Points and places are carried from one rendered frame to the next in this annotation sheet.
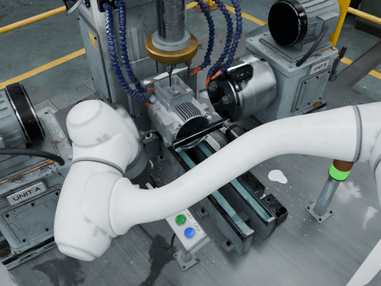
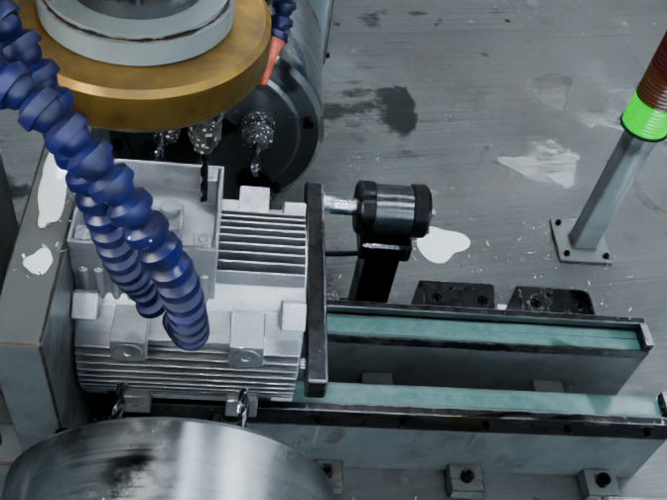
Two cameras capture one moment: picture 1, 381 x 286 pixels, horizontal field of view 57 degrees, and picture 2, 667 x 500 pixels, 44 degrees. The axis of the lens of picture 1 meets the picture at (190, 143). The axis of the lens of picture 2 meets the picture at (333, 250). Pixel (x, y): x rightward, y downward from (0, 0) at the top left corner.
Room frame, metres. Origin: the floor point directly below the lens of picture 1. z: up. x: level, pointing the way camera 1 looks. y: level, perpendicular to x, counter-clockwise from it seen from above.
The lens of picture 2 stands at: (0.74, 0.43, 1.67)
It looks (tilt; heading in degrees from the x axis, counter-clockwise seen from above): 49 degrees down; 293
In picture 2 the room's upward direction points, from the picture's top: 11 degrees clockwise
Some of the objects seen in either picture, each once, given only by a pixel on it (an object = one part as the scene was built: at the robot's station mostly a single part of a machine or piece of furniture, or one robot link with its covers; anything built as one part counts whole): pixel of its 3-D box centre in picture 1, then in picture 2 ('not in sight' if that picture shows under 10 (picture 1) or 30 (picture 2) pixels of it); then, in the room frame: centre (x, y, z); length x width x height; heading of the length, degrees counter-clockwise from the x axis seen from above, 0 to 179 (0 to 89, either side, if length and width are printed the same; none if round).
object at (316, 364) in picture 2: (201, 133); (316, 281); (0.96, -0.04, 1.01); 0.26 x 0.04 x 0.03; 123
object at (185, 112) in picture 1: (178, 118); (197, 296); (1.04, 0.05, 1.01); 0.20 x 0.19 x 0.19; 33
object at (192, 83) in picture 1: (160, 104); (38, 312); (1.17, 0.13, 0.97); 0.30 x 0.11 x 0.34; 123
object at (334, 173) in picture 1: (339, 169); (651, 111); (0.75, -0.50, 1.05); 0.06 x 0.06 x 0.04
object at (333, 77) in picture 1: (330, 63); not in sight; (1.36, -0.63, 1.07); 0.08 x 0.07 x 0.20; 33
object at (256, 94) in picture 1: (245, 85); (218, 64); (1.22, -0.23, 1.04); 0.41 x 0.25 x 0.25; 123
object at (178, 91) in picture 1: (173, 93); (151, 229); (1.07, 0.07, 1.11); 0.12 x 0.11 x 0.07; 33
